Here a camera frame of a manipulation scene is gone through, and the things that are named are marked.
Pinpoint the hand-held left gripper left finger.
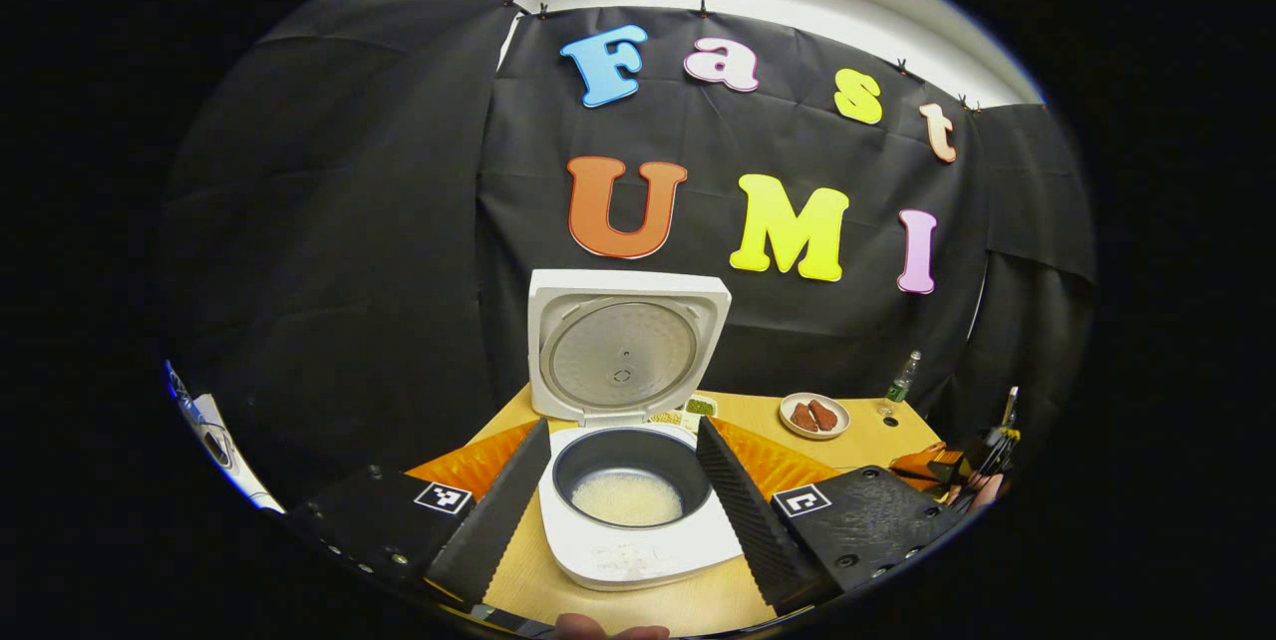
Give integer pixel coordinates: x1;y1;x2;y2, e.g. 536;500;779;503
284;419;552;611

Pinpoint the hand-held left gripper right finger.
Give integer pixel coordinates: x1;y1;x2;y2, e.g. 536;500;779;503
696;415;966;618

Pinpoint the white rice cooker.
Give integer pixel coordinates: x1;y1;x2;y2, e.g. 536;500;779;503
527;268;747;592

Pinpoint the clear plastic water bottle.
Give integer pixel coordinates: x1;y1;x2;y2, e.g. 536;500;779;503
881;351;922;417

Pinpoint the white round plate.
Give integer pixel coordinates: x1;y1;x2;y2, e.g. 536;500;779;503
779;392;852;441

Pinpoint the white divided grain dish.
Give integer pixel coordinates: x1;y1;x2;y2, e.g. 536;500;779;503
646;395;719;432

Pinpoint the white side table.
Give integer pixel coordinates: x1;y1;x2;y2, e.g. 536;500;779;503
164;361;285;513

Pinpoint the black backdrop cloth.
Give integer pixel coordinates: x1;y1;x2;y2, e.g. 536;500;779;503
159;0;1098;511

